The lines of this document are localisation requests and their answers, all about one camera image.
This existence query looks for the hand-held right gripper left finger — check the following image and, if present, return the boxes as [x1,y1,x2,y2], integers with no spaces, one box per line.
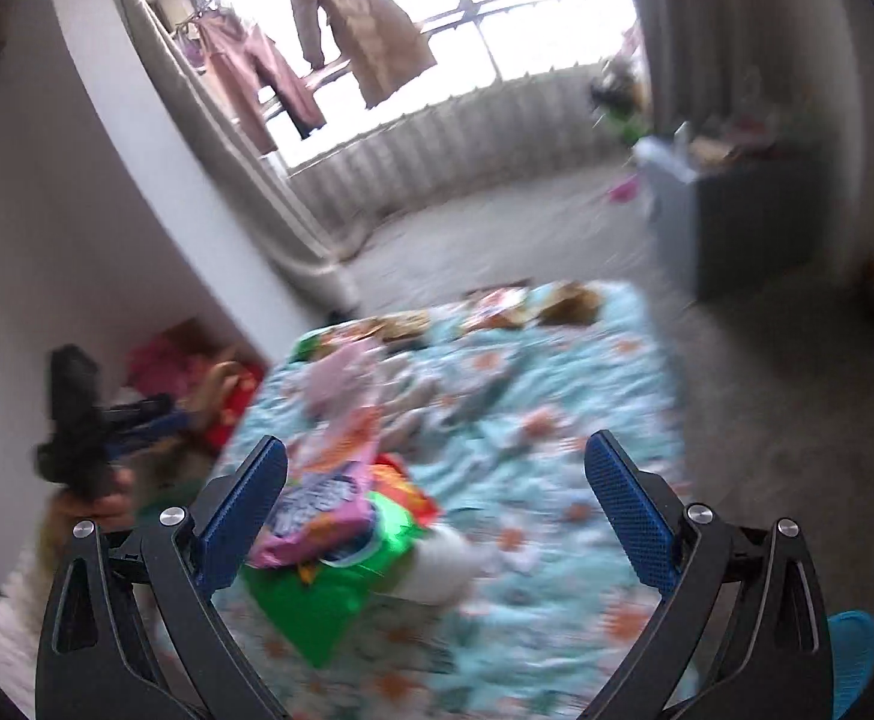
[34,435,292,720]

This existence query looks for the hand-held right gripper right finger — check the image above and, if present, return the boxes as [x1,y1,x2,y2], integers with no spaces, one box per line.
[583,431,836,720]

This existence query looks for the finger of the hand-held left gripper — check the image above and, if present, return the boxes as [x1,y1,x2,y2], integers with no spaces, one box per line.
[107,414,187,460]
[103,394,175,428]

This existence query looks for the pink purple snack packet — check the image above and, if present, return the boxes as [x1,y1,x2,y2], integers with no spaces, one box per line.
[246,457,382,571]

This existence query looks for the orange snack packet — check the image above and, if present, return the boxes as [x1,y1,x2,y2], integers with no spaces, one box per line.
[287,405,382,481]

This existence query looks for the white paper cup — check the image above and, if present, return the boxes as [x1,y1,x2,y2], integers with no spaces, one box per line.
[388,521,483,608]

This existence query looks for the blue plastic mesh basket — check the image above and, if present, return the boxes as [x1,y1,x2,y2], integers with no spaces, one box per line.
[827,610,874,720]

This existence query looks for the person's left hand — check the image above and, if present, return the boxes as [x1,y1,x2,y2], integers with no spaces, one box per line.
[58,469,138,522]

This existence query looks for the pink cloth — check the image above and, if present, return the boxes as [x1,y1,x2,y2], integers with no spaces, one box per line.
[125,319,217,421]

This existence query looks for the red cloth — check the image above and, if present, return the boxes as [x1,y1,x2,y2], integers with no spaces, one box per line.
[197,360,269,455]

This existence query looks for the teal floral blanket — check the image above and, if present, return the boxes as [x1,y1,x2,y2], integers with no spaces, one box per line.
[148,281,708,720]

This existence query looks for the pale pink snack packet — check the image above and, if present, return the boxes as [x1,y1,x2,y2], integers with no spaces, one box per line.
[298,341,385,421]

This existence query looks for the small green snack packet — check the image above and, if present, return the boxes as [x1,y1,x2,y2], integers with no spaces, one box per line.
[291,330,340,365]

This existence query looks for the brown crumpled bag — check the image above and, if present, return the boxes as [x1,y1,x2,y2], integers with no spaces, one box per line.
[534,281,603,327]

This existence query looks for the white printed snack packet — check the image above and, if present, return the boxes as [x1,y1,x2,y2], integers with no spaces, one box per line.
[459,285,535,335]

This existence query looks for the yellow green snack packet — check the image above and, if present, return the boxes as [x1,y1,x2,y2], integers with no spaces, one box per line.
[347,311,434,346]

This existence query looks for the grey cabinet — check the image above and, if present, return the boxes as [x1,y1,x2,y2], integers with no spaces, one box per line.
[632,131,821,305]

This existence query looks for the pink hanging pants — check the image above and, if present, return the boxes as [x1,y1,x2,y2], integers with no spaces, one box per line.
[174,4,327,158]

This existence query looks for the balcony railing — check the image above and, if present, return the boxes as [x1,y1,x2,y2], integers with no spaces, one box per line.
[279,60,633,233]

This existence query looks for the black green device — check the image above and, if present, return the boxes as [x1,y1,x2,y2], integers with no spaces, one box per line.
[591,79,652,147]

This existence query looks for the beige hanging coat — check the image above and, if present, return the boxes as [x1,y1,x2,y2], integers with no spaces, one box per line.
[282,0,438,110]

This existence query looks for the grey curtain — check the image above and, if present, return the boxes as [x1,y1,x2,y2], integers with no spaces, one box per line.
[617,0,806,143]

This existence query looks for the window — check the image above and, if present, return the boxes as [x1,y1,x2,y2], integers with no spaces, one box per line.
[182,0,633,166]

